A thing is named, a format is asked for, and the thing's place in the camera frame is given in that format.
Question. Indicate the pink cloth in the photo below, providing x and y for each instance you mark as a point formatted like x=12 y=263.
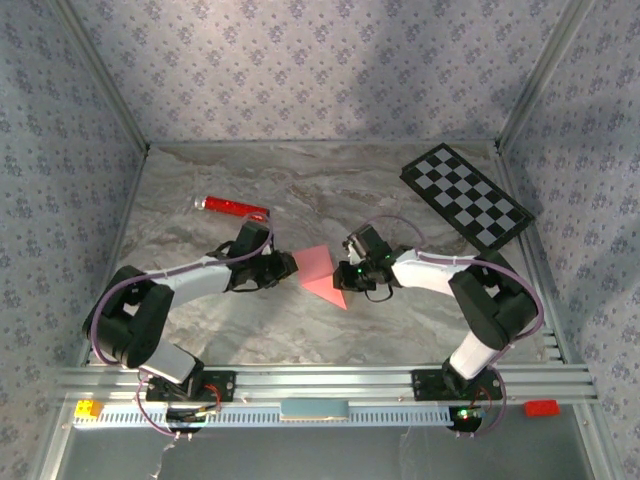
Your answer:
x=320 y=275

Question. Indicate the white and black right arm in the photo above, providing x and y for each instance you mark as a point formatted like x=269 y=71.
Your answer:
x=425 y=272

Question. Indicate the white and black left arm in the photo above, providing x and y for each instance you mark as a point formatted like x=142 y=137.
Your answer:
x=200 y=277

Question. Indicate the red glitter microphone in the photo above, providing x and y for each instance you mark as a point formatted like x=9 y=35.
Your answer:
x=227 y=206

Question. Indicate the black and white chessboard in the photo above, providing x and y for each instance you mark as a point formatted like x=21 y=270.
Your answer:
x=467 y=197

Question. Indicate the black round controller board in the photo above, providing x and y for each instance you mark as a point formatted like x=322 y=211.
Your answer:
x=466 y=420
x=185 y=419

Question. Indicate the red block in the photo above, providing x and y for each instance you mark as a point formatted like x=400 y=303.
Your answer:
x=541 y=408

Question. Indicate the yellow block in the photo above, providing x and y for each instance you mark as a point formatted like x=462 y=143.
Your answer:
x=89 y=409

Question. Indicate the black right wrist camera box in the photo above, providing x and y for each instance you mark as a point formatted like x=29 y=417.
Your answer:
x=370 y=242

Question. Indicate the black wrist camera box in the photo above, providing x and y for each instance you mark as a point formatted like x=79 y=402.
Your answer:
x=370 y=242
x=252 y=237

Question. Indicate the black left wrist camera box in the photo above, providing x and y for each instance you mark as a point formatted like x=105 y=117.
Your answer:
x=252 y=237

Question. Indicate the aluminium mounting rail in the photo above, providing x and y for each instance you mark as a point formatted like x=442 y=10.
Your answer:
x=325 y=382

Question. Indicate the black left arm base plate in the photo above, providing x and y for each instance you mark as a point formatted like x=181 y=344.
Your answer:
x=222 y=386

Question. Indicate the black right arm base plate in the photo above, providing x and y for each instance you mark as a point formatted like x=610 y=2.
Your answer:
x=425 y=385

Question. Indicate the metal frame post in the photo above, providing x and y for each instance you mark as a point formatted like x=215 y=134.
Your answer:
x=102 y=75
x=545 y=75

